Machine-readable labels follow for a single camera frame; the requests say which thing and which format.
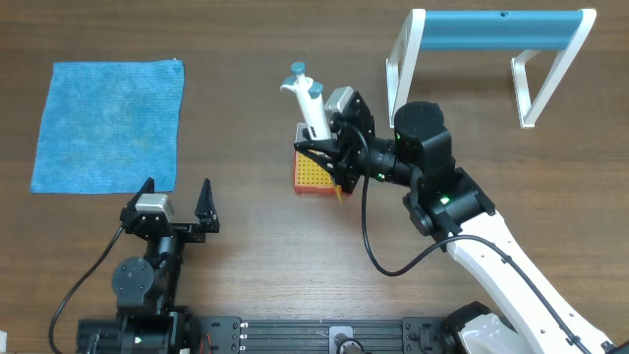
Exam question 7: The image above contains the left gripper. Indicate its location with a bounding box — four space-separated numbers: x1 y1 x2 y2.
119 176 221 244

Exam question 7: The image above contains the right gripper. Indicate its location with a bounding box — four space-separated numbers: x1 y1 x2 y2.
293 89 377 196

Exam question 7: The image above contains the white pipette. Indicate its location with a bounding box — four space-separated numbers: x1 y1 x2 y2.
279 61 345 206

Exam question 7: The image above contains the red and yellow tip box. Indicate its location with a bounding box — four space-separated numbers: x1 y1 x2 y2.
293 122 353 198

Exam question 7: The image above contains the blue cloth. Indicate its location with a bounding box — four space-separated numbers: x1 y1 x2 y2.
29 59 187 195

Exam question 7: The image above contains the white and blue stand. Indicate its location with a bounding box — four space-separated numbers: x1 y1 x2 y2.
385 8 599 130

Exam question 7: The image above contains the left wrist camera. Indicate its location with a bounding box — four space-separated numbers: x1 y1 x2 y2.
134 192 175 223

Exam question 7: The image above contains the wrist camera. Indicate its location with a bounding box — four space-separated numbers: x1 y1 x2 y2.
134 192 175 223
323 86 356 115

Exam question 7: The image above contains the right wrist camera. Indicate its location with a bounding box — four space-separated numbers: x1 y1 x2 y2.
323 86 356 115

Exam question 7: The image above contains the black cable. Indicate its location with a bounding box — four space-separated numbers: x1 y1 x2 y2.
47 224 125 354
343 122 498 278

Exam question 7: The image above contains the mounting rail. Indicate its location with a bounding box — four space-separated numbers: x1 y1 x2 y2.
76 316 466 354

